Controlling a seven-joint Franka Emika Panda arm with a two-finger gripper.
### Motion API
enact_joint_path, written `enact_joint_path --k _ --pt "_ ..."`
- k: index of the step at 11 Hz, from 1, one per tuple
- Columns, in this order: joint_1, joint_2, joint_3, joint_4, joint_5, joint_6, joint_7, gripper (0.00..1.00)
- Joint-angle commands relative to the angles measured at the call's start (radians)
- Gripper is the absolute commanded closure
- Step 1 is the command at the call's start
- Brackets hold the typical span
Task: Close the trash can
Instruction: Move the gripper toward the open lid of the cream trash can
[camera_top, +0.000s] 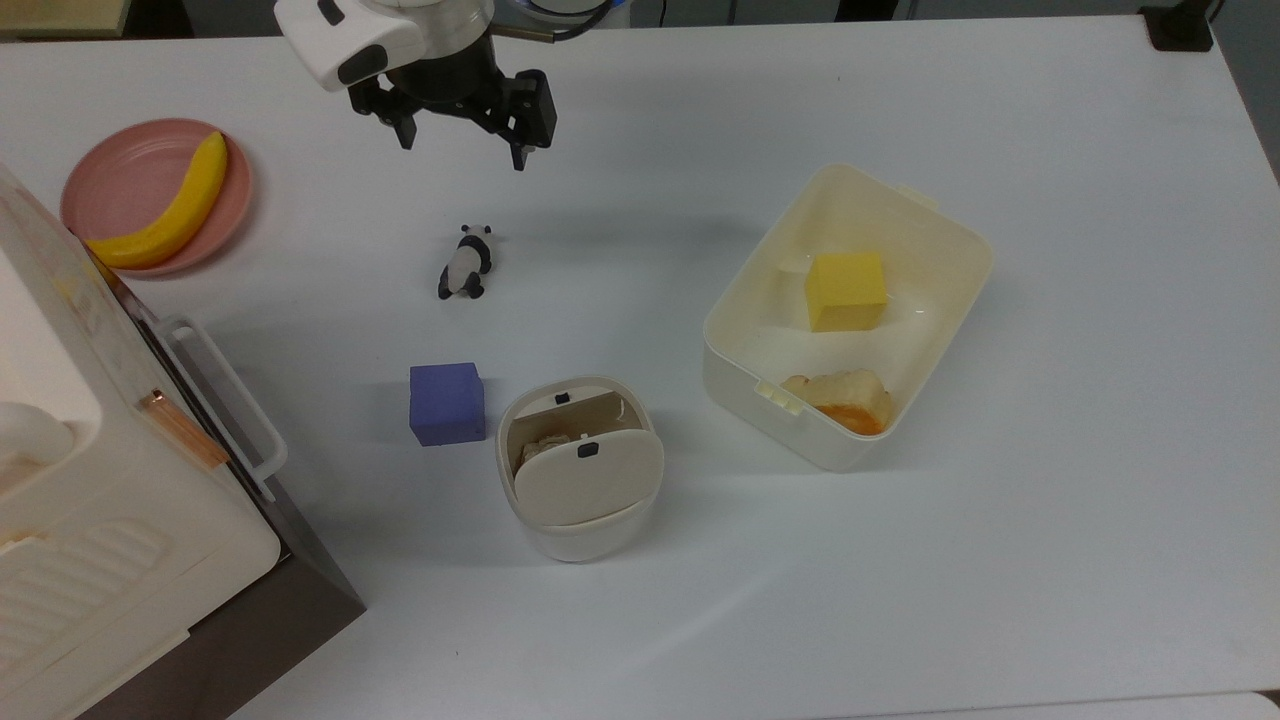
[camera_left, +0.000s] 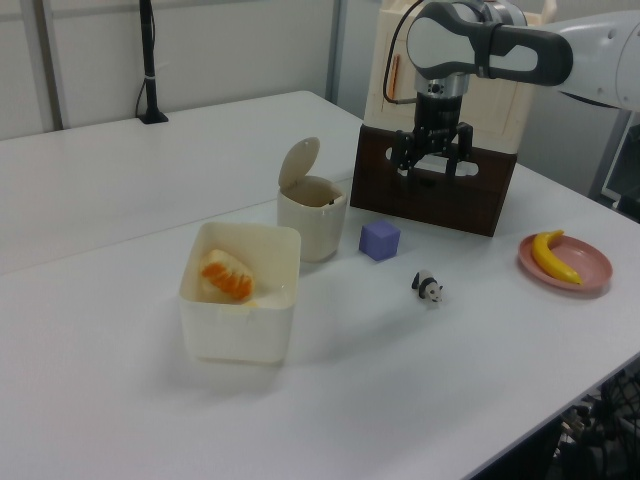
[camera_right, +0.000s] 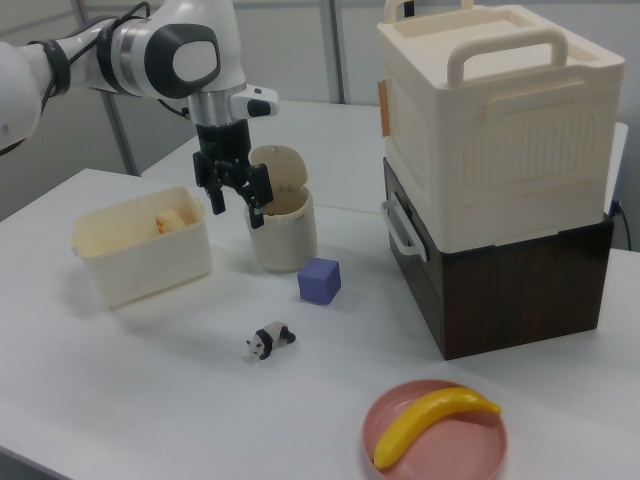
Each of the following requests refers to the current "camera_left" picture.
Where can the cream toy oven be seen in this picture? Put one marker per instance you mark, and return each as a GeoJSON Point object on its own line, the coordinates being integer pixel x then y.
{"type": "Point", "coordinates": [500, 115]}

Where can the dark brown wooden box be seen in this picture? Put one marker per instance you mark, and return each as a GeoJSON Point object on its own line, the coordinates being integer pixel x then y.
{"type": "Point", "coordinates": [440, 207]}

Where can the toy bread with orange filling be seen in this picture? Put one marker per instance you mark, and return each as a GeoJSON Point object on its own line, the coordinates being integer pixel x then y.
{"type": "Point", "coordinates": [227, 275]}

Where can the beige trash can with lid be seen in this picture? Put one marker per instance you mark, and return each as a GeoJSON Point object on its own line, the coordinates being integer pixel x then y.
{"type": "Point", "coordinates": [312, 230]}

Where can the white plastic storage box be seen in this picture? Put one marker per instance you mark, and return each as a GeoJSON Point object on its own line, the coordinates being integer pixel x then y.
{"type": "Point", "coordinates": [235, 330]}

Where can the purple foam cube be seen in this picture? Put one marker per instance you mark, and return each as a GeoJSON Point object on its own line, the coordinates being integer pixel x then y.
{"type": "Point", "coordinates": [377, 242]}

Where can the pink plate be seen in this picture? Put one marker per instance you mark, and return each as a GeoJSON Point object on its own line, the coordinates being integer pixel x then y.
{"type": "Point", "coordinates": [590, 262]}

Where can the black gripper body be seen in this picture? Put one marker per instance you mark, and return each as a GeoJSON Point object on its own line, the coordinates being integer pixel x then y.
{"type": "Point", "coordinates": [437, 112]}

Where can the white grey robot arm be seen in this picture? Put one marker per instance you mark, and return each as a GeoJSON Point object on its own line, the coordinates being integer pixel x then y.
{"type": "Point", "coordinates": [525, 50]}

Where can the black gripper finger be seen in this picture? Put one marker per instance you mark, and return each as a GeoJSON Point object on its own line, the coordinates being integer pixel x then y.
{"type": "Point", "coordinates": [462, 147]}
{"type": "Point", "coordinates": [406, 150]}

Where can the grey metal frame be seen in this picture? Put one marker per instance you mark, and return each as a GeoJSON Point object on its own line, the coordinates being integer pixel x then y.
{"type": "Point", "coordinates": [617, 165]}

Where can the tall black pole stand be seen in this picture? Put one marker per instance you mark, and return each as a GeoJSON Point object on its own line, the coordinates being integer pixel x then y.
{"type": "Point", "coordinates": [149, 60]}

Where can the small panda figurine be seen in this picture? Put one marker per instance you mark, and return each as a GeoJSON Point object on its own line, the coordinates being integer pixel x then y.
{"type": "Point", "coordinates": [426, 286]}

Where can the yellow toy banana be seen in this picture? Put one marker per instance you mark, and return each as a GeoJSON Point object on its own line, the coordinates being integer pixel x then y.
{"type": "Point", "coordinates": [547, 260]}

